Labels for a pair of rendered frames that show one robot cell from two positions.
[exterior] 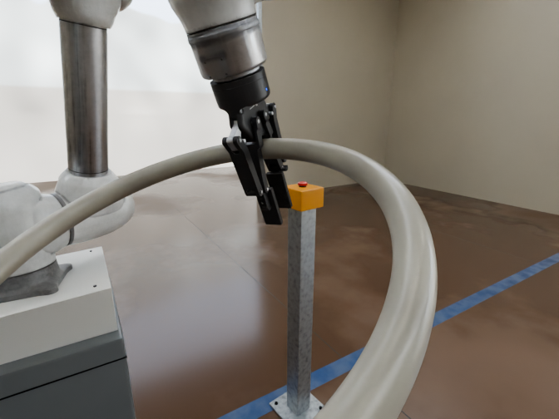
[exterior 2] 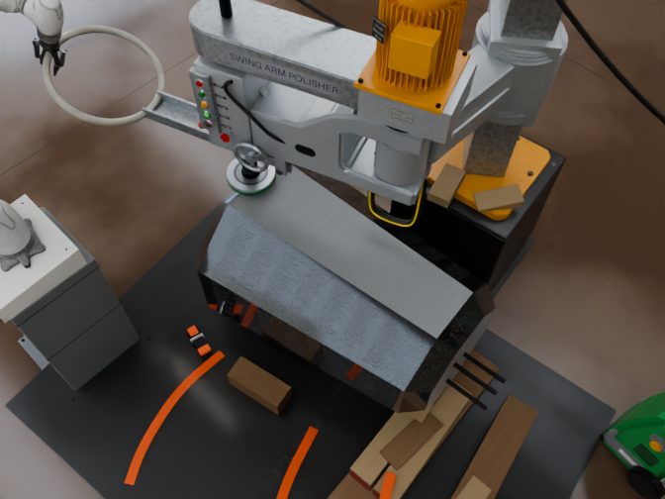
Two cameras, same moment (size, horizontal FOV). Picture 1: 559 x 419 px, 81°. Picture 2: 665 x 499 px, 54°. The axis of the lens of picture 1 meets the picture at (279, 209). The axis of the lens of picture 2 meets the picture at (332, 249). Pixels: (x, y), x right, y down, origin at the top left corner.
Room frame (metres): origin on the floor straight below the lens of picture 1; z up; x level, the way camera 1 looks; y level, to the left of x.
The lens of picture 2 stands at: (-0.07, 2.39, 3.13)
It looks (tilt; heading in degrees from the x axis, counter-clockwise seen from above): 57 degrees down; 255
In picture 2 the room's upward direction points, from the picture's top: 1 degrees clockwise
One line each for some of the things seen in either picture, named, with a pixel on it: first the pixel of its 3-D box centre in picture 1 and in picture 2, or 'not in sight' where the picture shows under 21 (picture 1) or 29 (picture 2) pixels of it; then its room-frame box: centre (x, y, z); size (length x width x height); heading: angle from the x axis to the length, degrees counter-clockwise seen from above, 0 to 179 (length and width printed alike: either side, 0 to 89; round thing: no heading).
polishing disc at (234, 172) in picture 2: not in sight; (250, 172); (-0.21, 0.53, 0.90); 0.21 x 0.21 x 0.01
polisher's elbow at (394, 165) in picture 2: not in sight; (401, 149); (-0.72, 0.95, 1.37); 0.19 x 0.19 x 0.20
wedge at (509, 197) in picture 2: not in sight; (498, 197); (-1.25, 0.87, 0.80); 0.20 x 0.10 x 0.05; 172
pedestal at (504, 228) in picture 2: not in sight; (467, 211); (-1.28, 0.63, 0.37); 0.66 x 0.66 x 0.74; 38
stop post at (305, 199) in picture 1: (299, 308); not in sight; (1.24, -0.09, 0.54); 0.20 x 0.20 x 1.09; 38
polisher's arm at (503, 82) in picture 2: not in sight; (482, 82); (-1.11, 0.73, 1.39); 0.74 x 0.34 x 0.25; 30
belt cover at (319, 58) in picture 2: not in sight; (322, 63); (-0.48, 0.75, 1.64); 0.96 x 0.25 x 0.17; 141
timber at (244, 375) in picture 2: not in sight; (259, 385); (-0.05, 1.17, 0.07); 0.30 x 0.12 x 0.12; 133
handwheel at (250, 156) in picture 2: not in sight; (255, 150); (-0.22, 0.70, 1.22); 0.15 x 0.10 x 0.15; 141
